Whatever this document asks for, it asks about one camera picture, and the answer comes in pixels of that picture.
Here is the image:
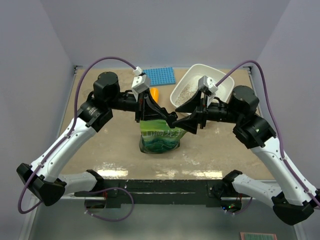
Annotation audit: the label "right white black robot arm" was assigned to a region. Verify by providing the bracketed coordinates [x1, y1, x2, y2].
[174, 85, 320, 226]

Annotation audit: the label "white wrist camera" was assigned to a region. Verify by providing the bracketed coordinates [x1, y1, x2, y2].
[198, 75, 218, 106]
[131, 66, 151, 101]

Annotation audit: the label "orange plastic scoop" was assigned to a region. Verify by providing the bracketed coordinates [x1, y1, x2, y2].
[150, 87, 159, 103]

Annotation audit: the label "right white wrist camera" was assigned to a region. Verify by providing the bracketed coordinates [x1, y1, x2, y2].
[198, 75, 218, 106]

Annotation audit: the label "green litter bag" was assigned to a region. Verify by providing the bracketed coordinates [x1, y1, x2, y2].
[139, 119, 187, 154]

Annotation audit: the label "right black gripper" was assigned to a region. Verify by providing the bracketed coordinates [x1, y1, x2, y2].
[173, 87, 242, 134]

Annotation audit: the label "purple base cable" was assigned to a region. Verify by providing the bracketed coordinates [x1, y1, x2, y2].
[224, 196, 253, 216]
[84, 186, 136, 222]

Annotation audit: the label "blue studded plate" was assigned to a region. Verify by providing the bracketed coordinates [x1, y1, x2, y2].
[143, 67, 176, 87]

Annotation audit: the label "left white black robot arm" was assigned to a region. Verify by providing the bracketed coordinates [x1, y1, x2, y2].
[16, 71, 178, 206]

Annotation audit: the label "white litter box tray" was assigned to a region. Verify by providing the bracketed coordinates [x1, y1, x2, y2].
[170, 64, 235, 109]

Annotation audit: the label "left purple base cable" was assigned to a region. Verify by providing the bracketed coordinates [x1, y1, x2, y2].
[84, 186, 136, 222]

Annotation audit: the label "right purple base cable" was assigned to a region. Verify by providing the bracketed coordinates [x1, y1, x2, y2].
[224, 196, 253, 216]

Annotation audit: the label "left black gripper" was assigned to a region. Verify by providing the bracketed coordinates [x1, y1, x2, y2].
[108, 87, 168, 123]

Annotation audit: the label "pink green board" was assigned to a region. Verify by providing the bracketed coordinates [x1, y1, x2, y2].
[240, 232, 277, 240]

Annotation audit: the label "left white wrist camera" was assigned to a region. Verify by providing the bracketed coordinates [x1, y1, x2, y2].
[131, 66, 151, 101]

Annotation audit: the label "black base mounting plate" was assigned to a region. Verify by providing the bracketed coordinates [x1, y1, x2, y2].
[74, 179, 250, 212]

